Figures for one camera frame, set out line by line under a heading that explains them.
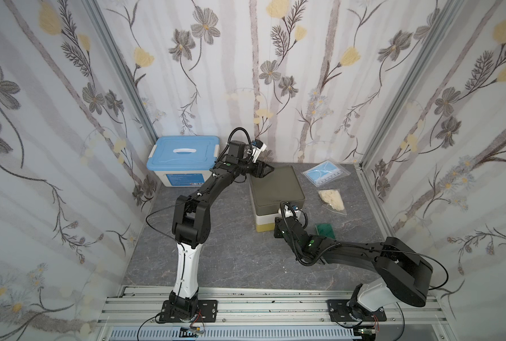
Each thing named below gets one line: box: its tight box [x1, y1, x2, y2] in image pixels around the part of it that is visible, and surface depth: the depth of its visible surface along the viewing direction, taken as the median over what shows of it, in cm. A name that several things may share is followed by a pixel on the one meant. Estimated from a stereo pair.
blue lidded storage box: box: [146, 136, 221, 187], surface depth 106 cm
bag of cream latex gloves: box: [318, 189, 345, 211], surface depth 106 cm
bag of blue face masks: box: [300, 159, 352, 187], surface depth 118 cm
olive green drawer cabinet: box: [249, 164, 305, 233], surface depth 88 cm
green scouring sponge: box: [314, 223, 337, 240], surface depth 95 cm
